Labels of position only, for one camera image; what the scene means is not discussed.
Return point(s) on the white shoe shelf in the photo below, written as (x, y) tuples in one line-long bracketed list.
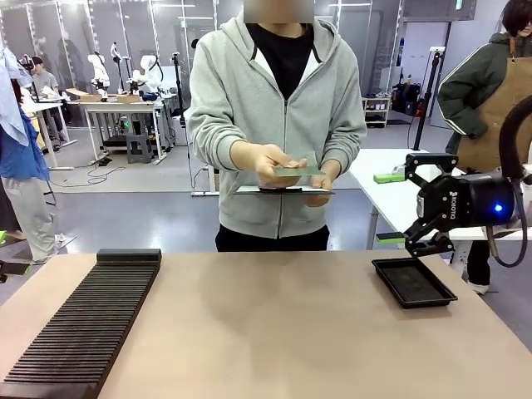
[(376, 111)]

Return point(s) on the black tripod pole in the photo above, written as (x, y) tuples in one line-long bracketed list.
[(426, 99)]

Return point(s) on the person's right hand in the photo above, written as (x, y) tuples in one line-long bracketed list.
[(270, 164)]

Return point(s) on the black equipment cases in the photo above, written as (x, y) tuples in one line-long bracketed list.
[(406, 99)]

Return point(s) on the person in brown apron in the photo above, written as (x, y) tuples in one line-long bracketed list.
[(494, 99)]

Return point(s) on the black plastic tray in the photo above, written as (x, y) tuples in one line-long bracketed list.
[(413, 284)]

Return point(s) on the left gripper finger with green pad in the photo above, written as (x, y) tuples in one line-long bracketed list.
[(14, 269), (2, 237)]

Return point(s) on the white background desk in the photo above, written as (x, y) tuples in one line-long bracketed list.
[(45, 107)]

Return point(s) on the black slotted PCB rack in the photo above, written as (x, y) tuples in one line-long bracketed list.
[(91, 316)]

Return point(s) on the person's left hand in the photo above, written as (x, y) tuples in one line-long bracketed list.
[(326, 185)]

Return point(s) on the person in grey hoodie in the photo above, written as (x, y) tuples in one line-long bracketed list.
[(266, 104)]

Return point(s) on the person in blue shirt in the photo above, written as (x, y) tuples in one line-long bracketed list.
[(21, 158)]

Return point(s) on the person's left forearm grey sleeve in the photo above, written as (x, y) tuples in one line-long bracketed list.
[(349, 154)]

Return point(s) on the black background camera tripod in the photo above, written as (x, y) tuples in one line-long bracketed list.
[(178, 87)]

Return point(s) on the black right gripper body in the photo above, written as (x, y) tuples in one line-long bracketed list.
[(474, 201)]

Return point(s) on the white background workbench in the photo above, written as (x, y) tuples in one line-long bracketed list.
[(120, 107)]

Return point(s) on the flat cardboard box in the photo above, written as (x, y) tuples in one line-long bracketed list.
[(126, 99), (83, 95)]

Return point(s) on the grey step stool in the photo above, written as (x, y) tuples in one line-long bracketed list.
[(139, 147)]

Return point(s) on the person's right forearm grey sleeve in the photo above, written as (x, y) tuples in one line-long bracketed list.
[(224, 149)]

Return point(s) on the white side table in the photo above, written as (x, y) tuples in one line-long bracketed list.
[(386, 195)]

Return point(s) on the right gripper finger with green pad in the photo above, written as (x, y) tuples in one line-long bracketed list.
[(428, 164), (428, 245)]

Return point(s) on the green PCB board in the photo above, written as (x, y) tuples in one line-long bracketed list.
[(305, 171)]

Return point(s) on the seated person in grey shirt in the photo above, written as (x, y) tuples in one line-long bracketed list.
[(45, 83)]

